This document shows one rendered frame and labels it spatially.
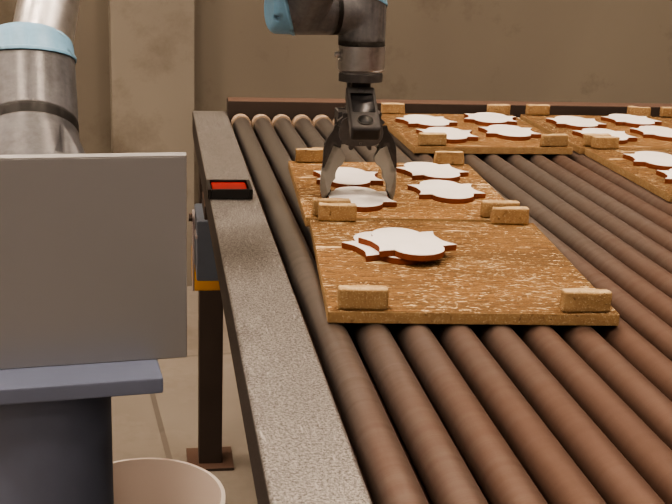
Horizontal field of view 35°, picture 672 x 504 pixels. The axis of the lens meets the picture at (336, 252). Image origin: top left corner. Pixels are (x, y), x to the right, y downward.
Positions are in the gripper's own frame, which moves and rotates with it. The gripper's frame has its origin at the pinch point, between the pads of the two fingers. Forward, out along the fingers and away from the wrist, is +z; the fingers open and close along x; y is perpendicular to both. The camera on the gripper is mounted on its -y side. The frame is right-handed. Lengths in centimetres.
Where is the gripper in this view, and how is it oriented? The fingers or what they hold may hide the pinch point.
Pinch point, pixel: (358, 197)
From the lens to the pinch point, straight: 173.8
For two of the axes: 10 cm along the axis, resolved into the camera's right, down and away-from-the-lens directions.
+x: -9.9, 0.0, -1.1
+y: -1.1, -2.6, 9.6
